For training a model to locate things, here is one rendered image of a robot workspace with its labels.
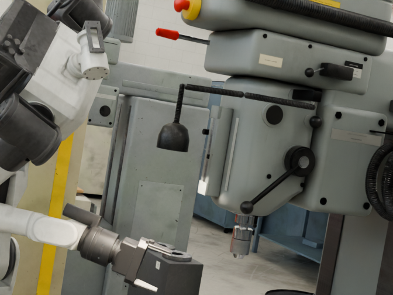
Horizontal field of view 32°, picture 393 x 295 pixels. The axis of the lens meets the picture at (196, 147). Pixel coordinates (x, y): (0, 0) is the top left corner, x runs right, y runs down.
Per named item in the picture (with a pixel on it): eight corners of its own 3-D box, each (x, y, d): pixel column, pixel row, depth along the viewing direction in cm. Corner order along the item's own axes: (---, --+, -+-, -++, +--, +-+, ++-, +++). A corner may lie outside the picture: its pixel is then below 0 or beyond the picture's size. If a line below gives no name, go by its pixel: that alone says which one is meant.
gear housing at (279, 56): (249, 72, 146) (257, 26, 146) (200, 71, 168) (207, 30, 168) (369, 96, 161) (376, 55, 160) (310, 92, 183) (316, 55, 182)
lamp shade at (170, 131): (150, 146, 152) (154, 119, 152) (168, 147, 158) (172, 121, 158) (175, 151, 148) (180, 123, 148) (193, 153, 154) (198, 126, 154)
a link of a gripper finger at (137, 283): (158, 287, 172) (135, 278, 173) (155, 291, 169) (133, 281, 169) (155, 292, 172) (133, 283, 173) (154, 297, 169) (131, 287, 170)
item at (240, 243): (234, 249, 168) (237, 228, 168) (251, 254, 166) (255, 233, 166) (226, 251, 164) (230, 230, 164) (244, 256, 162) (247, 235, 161)
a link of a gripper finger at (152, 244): (169, 256, 168) (147, 246, 168) (171, 252, 171) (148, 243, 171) (172, 250, 167) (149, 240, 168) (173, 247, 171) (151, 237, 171)
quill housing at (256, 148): (234, 217, 151) (258, 75, 149) (195, 199, 169) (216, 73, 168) (304, 223, 159) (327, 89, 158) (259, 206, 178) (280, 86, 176)
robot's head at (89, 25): (78, 68, 165) (84, 51, 158) (73, 37, 168) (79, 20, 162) (103, 68, 167) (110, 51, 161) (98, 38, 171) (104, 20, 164)
